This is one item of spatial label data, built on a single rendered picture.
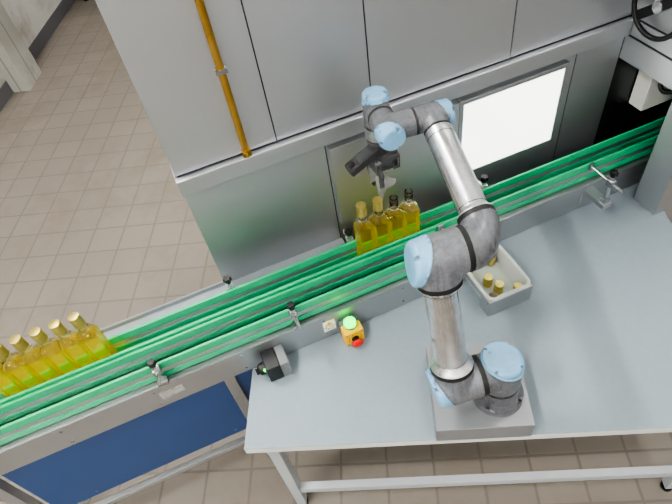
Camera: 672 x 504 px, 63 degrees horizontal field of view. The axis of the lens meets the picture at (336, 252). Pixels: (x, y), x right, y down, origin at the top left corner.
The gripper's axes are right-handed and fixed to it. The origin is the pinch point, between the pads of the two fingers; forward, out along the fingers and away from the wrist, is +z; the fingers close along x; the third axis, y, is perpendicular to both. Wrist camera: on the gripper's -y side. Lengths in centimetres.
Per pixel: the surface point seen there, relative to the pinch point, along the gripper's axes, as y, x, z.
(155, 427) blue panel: -98, -12, 59
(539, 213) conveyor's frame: 64, -7, 38
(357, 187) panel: -1.8, 12.3, 8.4
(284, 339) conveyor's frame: -44, -15, 36
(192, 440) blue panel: -91, -12, 79
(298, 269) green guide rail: -30.6, 3.8, 27.1
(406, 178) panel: 16.9, 12.0, 12.9
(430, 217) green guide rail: 21.9, 3.5, 27.8
